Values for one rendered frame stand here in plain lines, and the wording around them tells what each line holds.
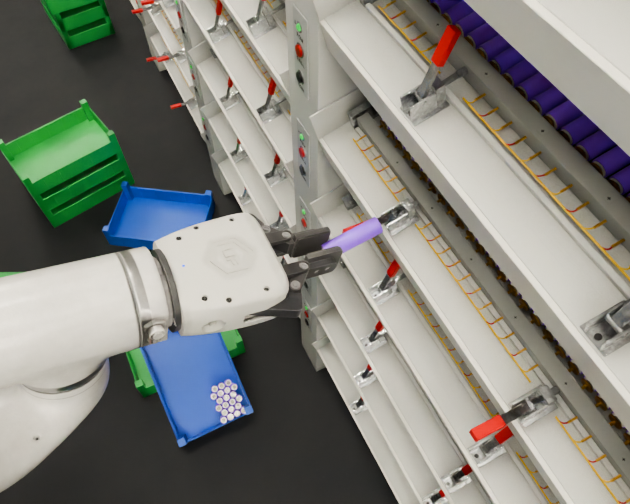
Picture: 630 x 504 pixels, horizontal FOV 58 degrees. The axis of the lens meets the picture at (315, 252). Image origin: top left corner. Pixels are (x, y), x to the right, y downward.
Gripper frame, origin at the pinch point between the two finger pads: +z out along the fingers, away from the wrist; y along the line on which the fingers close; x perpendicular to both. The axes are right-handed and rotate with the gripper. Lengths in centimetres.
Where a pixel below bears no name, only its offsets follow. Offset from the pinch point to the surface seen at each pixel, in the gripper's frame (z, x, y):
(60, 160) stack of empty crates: -10, 93, 116
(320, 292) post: 27, 53, 24
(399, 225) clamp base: 16.1, 6.3, 4.7
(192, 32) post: 22, 36, 94
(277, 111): 22, 24, 48
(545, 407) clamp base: 16.5, 4.3, -21.9
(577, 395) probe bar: 19.3, 2.6, -22.4
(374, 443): 35, 81, -4
